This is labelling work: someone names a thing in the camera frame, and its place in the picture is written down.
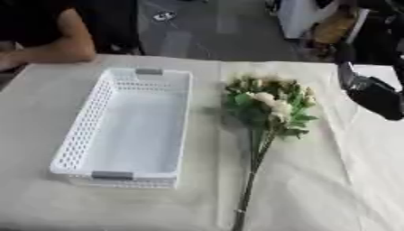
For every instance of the person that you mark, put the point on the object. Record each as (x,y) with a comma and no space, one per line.
(50,33)

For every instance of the white artificial flower bouquet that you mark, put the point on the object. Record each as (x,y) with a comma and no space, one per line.
(267,109)

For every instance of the white cabinet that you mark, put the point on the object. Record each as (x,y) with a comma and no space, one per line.
(301,15)

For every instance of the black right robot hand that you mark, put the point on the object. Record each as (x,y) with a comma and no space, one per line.
(377,97)

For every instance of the white perforated plastic basket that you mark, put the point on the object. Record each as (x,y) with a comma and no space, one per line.
(138,126)

